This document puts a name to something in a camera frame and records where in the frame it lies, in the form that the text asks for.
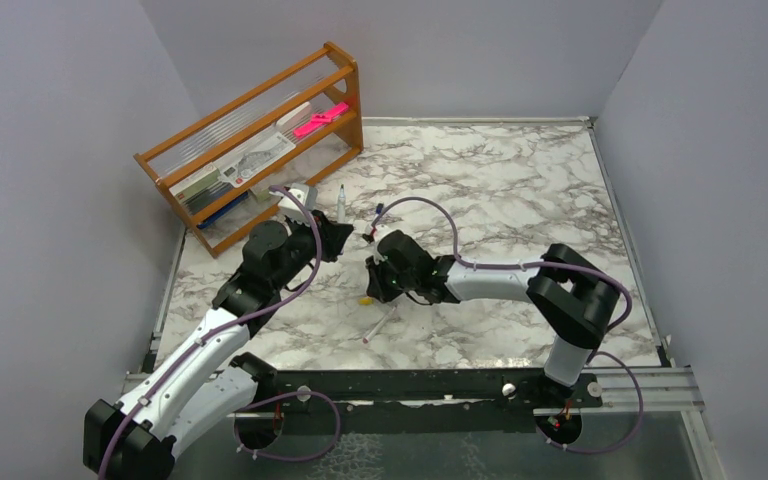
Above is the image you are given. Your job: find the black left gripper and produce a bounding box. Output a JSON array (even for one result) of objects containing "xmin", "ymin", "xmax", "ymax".
[{"xmin": 273, "ymin": 209, "xmax": 352, "ymax": 292}]

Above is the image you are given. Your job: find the white blue marker pen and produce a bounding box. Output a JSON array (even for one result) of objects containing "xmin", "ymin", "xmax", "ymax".
[{"xmin": 337, "ymin": 184, "xmax": 347, "ymax": 223}]

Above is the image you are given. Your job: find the white red-tipped marker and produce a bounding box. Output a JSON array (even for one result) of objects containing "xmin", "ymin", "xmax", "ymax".
[{"xmin": 362, "ymin": 306, "xmax": 398, "ymax": 344}]

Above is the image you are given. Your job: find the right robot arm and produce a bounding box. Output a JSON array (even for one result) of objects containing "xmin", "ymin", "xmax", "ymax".
[{"xmin": 364, "ymin": 227, "xmax": 629, "ymax": 407}]

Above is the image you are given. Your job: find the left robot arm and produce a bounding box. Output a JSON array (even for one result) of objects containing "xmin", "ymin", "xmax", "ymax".
[{"xmin": 82, "ymin": 210, "xmax": 353, "ymax": 479}]

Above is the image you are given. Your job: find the white calculator box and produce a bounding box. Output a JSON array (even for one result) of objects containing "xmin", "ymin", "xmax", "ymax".
[{"xmin": 213, "ymin": 129, "xmax": 295, "ymax": 188}]

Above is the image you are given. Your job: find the pink plastic tool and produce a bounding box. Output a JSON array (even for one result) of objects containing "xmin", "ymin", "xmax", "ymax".
[{"xmin": 293, "ymin": 102, "xmax": 350, "ymax": 139}]

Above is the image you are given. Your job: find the white eraser block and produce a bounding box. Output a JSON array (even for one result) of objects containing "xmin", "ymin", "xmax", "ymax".
[{"xmin": 275, "ymin": 101, "xmax": 313, "ymax": 130}]

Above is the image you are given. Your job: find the wooden shelf rack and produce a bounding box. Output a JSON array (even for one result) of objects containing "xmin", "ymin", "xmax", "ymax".
[{"xmin": 134, "ymin": 42, "xmax": 364, "ymax": 258}]

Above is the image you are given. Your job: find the green white book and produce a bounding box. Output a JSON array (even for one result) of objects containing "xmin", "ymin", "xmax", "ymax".
[{"xmin": 170, "ymin": 164, "xmax": 228, "ymax": 214}]

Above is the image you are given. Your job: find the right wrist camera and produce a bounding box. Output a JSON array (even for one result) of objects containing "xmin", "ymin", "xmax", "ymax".
[{"xmin": 362, "ymin": 223, "xmax": 392, "ymax": 244}]

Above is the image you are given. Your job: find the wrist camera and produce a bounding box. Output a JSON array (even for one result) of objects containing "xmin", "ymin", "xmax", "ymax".
[
  {"xmin": 362, "ymin": 223, "xmax": 392, "ymax": 244},
  {"xmin": 278, "ymin": 183, "xmax": 318, "ymax": 222}
]

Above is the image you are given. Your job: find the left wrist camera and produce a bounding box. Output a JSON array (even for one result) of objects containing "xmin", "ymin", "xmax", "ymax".
[{"xmin": 278, "ymin": 183, "xmax": 318, "ymax": 222}]

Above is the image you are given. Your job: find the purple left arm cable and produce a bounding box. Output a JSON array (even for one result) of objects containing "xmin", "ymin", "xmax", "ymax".
[{"xmin": 95, "ymin": 185, "xmax": 342, "ymax": 480}]

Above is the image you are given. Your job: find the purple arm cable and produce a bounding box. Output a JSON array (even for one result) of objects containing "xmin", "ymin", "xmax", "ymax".
[
  {"xmin": 95, "ymin": 185, "xmax": 342, "ymax": 480},
  {"xmin": 370, "ymin": 196, "xmax": 645, "ymax": 458}
]

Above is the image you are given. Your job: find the black mounting rail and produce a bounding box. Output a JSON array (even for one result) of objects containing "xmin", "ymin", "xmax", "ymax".
[{"xmin": 138, "ymin": 351, "xmax": 604, "ymax": 439}]

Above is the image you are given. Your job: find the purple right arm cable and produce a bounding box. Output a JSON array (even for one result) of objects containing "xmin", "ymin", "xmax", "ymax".
[{"xmin": 370, "ymin": 196, "xmax": 645, "ymax": 458}]

